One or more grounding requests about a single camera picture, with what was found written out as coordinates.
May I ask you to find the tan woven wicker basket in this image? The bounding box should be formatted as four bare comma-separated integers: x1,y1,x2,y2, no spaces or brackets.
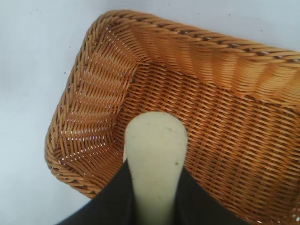
44,9,300,225

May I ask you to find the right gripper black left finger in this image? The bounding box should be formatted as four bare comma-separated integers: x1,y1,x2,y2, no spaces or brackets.
56,159,139,225

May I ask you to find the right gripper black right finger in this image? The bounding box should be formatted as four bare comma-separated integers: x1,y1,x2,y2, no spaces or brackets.
172,164,256,225

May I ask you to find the pale yellow egg yolk pastry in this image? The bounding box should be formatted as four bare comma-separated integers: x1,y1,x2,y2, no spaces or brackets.
123,111,189,225

